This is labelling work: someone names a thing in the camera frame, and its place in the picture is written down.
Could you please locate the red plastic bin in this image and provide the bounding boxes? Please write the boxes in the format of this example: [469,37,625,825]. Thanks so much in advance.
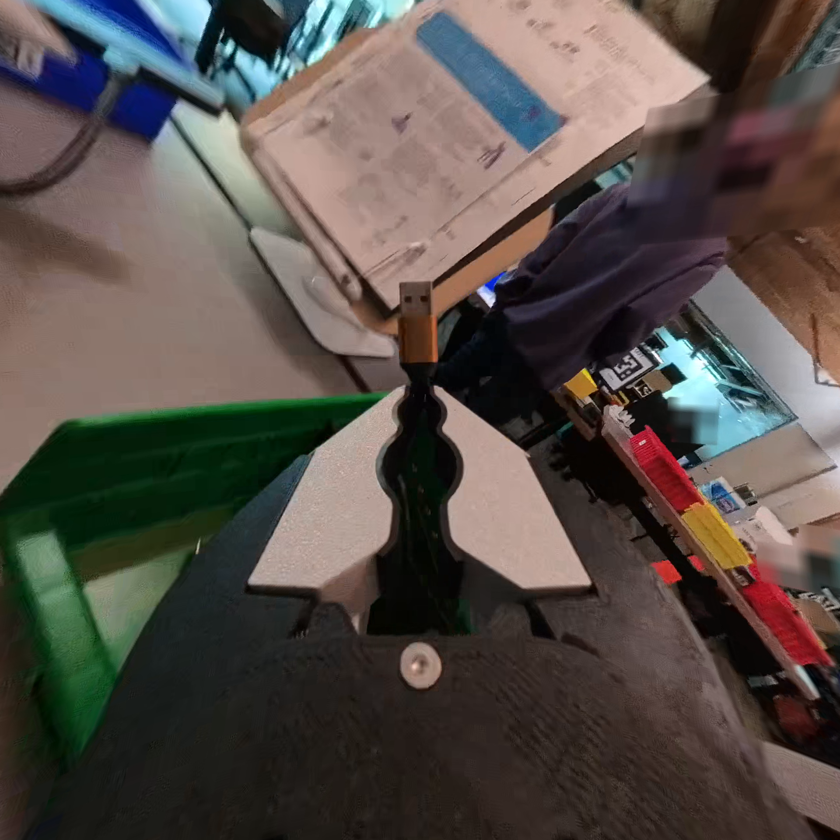
[630,427,703,513]
[742,577,834,667]

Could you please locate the marker sign on stand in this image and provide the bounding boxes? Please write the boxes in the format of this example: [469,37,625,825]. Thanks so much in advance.
[600,346,660,393]

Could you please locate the green plastic bin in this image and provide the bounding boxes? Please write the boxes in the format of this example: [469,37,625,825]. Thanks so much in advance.
[0,392,473,772]

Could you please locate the orange cone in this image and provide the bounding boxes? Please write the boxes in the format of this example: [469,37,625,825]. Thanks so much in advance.
[653,559,706,586]

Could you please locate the printed instruction sheet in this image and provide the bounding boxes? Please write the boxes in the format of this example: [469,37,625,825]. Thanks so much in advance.
[262,7,572,290]

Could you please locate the large blue plastic bin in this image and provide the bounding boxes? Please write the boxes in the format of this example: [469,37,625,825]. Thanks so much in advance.
[0,39,178,142]

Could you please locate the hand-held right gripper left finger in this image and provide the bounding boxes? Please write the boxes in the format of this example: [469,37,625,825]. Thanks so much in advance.
[247,386,409,632]

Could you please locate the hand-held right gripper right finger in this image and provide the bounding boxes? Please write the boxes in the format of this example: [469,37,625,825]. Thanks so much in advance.
[432,386,595,618]

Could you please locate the yellow plastic bin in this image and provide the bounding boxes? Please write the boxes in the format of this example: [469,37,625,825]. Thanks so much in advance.
[681,502,752,571]

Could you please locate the blue white wipes pack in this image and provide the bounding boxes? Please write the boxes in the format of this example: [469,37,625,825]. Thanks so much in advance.
[699,478,746,516]

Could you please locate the black cable orange plugs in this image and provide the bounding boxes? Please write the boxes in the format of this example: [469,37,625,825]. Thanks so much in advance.
[397,281,442,460]

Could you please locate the wooden document stand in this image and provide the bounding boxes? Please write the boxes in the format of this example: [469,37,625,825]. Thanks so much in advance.
[239,0,716,358]

